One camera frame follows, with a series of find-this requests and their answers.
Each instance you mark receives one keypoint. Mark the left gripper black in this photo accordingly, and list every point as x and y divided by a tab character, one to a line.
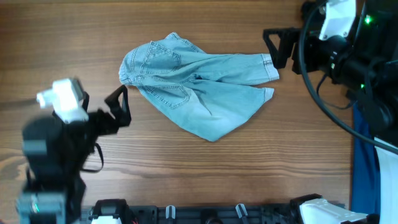
103	126

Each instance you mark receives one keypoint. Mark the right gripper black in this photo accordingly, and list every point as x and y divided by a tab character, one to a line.
286	35

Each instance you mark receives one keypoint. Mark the light blue denim shorts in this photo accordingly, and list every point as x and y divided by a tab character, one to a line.
208	95

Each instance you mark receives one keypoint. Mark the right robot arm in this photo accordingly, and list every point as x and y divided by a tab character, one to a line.
359	51

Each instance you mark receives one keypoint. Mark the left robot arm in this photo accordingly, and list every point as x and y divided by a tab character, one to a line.
56	152

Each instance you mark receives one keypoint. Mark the blue garment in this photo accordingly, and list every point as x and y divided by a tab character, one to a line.
365	189

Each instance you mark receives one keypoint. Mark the left grey rail clip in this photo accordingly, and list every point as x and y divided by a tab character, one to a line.
170	212

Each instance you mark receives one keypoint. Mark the grey rail clip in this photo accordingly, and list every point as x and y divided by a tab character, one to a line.
241	211
170	212

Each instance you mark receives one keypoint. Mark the right grey rail clip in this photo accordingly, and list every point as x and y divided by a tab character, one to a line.
241	211

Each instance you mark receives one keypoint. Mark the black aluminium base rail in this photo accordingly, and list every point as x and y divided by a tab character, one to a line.
278	213

